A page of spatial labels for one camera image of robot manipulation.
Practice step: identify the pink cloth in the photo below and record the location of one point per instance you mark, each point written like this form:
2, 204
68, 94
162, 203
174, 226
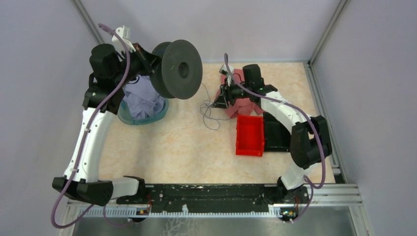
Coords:
242, 106

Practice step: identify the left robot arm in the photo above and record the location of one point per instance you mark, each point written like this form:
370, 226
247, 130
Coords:
111, 71

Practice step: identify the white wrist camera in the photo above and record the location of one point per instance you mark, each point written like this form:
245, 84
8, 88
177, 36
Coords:
124, 33
227, 71

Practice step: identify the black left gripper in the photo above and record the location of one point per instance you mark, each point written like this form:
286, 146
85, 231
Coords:
148, 61

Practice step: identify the lavender cloth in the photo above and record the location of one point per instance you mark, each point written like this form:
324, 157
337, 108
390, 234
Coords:
142, 100

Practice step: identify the teal plastic tray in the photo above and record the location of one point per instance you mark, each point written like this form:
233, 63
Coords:
125, 116

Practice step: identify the black cable spool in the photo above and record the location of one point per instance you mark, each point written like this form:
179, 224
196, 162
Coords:
180, 71

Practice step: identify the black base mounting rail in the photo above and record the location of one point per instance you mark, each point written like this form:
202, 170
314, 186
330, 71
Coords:
230, 199

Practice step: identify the red plastic bin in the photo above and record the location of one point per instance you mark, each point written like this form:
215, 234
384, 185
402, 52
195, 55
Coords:
250, 139

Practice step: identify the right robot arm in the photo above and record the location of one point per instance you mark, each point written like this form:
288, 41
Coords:
309, 136

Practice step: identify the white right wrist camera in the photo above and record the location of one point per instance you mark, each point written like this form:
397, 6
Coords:
227, 71

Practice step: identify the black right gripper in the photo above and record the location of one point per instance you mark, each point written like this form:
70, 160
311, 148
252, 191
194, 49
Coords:
221, 103

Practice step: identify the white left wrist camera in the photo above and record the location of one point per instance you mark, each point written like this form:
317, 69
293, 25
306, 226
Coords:
124, 33

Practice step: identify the black plastic bin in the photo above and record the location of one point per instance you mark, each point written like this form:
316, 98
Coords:
277, 137

